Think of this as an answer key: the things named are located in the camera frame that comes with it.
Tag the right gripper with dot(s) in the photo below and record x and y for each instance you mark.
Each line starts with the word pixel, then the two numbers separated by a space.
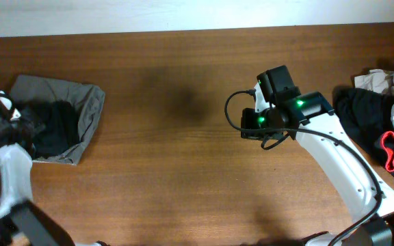
pixel 249 114

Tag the black Nike t-shirt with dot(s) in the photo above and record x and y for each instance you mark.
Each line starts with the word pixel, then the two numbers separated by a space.
pixel 56 128

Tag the white crumpled garment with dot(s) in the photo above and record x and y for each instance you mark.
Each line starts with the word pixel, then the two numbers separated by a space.
pixel 376 80

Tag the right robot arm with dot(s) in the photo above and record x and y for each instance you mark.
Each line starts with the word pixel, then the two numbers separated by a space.
pixel 313 123

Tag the black and red garment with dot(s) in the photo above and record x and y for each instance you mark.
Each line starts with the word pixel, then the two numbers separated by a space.
pixel 366 118

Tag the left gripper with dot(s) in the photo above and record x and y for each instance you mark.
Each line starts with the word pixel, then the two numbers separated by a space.
pixel 26 120

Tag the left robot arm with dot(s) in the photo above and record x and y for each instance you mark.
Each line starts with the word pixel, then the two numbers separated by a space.
pixel 19 216

